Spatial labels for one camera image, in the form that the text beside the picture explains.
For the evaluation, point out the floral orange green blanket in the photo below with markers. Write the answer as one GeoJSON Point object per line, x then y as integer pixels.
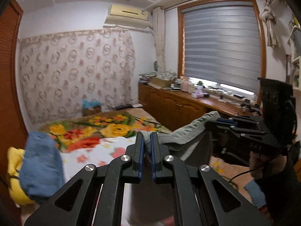
{"type": "Point", "coordinates": [86, 132]}

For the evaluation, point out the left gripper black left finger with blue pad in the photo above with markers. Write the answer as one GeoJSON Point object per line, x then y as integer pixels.
{"type": "Point", "coordinates": [94, 196]}

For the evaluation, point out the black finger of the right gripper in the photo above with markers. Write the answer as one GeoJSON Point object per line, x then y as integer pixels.
{"type": "Point", "coordinates": [221, 125]}

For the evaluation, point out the beige air conditioner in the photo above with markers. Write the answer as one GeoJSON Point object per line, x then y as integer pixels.
{"type": "Point", "coordinates": [127, 16]}

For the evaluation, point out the right cream tied curtain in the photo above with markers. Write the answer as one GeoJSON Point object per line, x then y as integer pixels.
{"type": "Point", "coordinates": [270, 20]}

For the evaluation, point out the grey-green pants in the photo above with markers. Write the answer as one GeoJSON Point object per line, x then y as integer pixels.
{"type": "Point", "coordinates": [191, 143]}

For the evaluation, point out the folded blue jeans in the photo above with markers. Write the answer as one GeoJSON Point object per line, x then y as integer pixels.
{"type": "Point", "coordinates": [41, 174]}

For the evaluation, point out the white fruit-print bed sheet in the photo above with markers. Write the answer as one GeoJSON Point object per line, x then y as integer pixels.
{"type": "Point", "coordinates": [99, 155]}

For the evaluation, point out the grey window blind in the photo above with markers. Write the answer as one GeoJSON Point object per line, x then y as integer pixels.
{"type": "Point", "coordinates": [222, 44]}

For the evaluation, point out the cream tied curtain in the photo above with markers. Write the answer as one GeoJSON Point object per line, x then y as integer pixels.
{"type": "Point", "coordinates": [159, 30]}
{"type": "Point", "coordinates": [270, 20]}

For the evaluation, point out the flat cardboard box on cabinet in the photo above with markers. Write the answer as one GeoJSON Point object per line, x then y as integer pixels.
{"type": "Point", "coordinates": [161, 83]}

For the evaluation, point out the blue cloth on floor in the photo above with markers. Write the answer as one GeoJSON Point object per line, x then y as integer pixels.
{"type": "Point", "coordinates": [257, 196]}

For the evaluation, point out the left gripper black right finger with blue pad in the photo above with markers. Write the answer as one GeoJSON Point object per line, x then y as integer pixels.
{"type": "Point", "coordinates": [200, 195]}

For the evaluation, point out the pink jar on cabinet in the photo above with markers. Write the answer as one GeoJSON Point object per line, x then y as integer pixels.
{"type": "Point", "coordinates": [185, 85]}

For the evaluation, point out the cardboard box blue cloth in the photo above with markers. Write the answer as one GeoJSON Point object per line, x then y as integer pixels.
{"type": "Point", "coordinates": [90, 107]}

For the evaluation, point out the patterned lace curtain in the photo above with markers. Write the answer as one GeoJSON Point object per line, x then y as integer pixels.
{"type": "Point", "coordinates": [59, 71]}

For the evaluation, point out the hand holding other gripper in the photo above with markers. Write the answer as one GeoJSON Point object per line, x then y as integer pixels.
{"type": "Point", "coordinates": [260, 165]}

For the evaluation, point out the brown louvered wardrobe door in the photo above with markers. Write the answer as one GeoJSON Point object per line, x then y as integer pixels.
{"type": "Point", "coordinates": [13, 130]}

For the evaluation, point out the brown wooden cabinet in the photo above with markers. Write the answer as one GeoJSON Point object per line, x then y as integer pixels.
{"type": "Point", "coordinates": [174, 109]}

